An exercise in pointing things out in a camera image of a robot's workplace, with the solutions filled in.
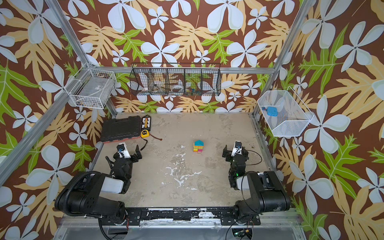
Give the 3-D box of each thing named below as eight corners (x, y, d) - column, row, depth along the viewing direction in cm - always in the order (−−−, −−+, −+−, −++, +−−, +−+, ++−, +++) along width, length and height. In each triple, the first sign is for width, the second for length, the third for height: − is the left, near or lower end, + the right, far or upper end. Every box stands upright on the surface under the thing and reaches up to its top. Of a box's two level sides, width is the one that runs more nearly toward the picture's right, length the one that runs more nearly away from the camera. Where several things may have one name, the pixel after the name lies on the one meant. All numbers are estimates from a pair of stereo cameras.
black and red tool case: (100, 145, 103) (96, 141, 99) (105, 124, 115) (101, 119, 111) (140, 139, 107) (137, 134, 102) (140, 119, 119) (138, 114, 115)
